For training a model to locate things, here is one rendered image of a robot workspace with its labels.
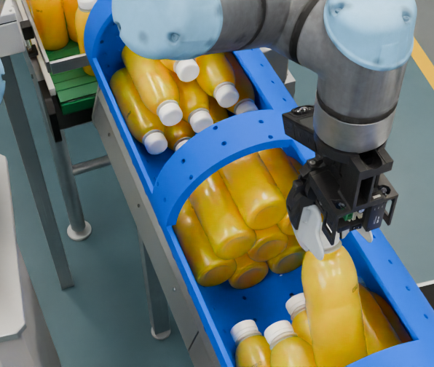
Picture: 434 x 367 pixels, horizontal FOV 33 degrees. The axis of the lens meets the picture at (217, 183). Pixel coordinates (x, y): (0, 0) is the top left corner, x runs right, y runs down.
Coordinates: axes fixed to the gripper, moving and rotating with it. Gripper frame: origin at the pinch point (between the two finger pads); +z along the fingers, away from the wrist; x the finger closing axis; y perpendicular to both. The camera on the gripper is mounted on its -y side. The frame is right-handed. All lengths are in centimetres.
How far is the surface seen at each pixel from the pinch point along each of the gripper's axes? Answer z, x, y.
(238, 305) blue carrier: 30.5, -6.1, -10.9
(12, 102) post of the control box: 47, -29, -88
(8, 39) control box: 23, -27, -80
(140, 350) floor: 127, -16, -59
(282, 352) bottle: 15.4, -7.0, 5.8
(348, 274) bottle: 2.5, 1.1, 5.1
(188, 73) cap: 13.1, -0.3, -46.3
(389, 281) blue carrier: 6.1, 6.8, 6.1
